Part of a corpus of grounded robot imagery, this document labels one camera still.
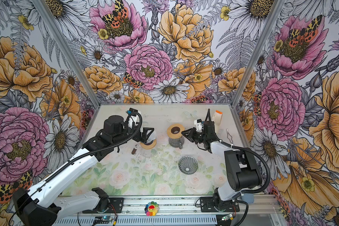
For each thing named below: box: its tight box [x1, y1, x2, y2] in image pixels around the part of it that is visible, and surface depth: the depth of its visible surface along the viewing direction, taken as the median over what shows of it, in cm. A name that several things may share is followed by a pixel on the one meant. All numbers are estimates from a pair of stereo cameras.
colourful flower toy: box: [144, 201, 160, 217], surface depth 74 cm
